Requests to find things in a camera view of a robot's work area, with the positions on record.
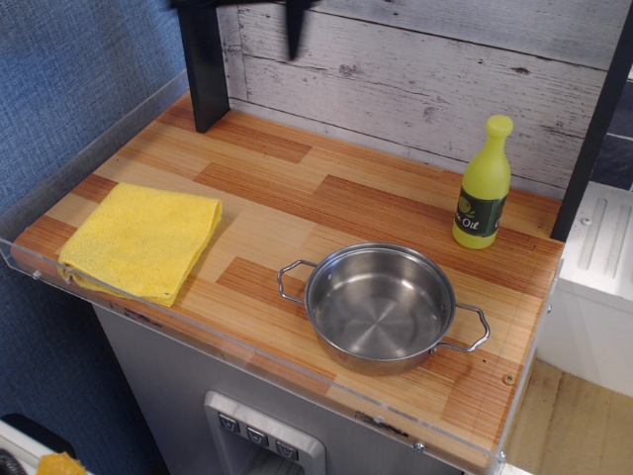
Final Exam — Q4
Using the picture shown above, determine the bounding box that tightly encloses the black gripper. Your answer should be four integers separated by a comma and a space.
169, 0, 308, 60

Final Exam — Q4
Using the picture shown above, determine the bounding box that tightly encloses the yellow olive oil bottle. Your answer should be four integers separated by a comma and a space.
452, 115, 513, 249

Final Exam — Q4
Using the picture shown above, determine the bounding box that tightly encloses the yellow folded cloth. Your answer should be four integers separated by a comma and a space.
58, 183, 223, 307

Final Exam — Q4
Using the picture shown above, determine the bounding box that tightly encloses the stainless steel pot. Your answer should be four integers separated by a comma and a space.
295, 242, 491, 376

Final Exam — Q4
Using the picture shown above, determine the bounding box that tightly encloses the grey toy fridge cabinet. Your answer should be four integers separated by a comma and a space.
96, 304, 504, 474

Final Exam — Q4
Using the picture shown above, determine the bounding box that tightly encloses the silver dispenser button panel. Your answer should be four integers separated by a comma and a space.
204, 391, 326, 474

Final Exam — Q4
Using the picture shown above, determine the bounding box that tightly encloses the white cabinet at right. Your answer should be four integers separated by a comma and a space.
536, 182, 632, 396

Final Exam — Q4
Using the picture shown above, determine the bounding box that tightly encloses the orange cloth in corner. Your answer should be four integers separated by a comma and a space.
36, 452, 88, 475

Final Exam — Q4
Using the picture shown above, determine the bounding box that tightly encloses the black object bottom left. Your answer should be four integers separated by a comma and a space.
1, 418, 76, 474

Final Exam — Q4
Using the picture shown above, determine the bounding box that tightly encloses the left black upright post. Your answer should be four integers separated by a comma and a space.
172, 1, 230, 133

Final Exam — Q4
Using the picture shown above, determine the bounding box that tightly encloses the black upright post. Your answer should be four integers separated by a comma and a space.
550, 1, 632, 242
172, 1, 230, 133

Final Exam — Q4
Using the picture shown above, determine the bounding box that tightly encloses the right black upright post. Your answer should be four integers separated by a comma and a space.
550, 1, 632, 242

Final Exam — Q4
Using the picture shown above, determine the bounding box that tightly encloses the clear acrylic guard rail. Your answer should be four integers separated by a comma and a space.
1, 75, 563, 474

